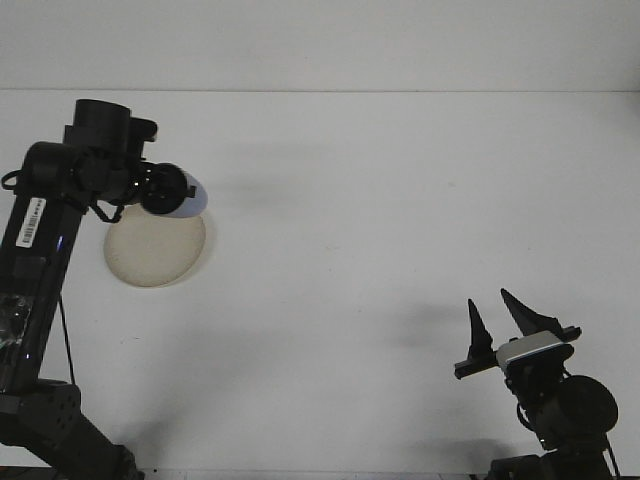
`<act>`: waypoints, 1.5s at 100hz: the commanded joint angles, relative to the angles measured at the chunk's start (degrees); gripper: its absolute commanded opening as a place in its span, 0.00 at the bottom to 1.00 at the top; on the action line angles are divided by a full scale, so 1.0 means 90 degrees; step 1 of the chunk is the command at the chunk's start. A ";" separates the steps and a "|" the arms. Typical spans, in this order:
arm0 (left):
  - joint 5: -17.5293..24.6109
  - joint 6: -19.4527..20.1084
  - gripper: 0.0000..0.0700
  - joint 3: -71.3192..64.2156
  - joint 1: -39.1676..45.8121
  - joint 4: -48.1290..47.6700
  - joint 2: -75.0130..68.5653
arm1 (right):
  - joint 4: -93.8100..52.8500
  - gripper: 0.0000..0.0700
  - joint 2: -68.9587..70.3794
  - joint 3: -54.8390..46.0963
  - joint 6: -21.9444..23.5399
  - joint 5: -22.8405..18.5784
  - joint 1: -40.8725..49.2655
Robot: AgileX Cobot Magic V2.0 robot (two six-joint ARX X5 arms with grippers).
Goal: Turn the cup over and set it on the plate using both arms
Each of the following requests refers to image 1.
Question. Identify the pale round plate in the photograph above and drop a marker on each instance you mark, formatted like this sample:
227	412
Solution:
150	255

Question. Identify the pale blue cup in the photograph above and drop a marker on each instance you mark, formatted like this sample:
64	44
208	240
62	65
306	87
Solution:
197	202

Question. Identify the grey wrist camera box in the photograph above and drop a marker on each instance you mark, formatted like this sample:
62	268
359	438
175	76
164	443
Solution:
530	350

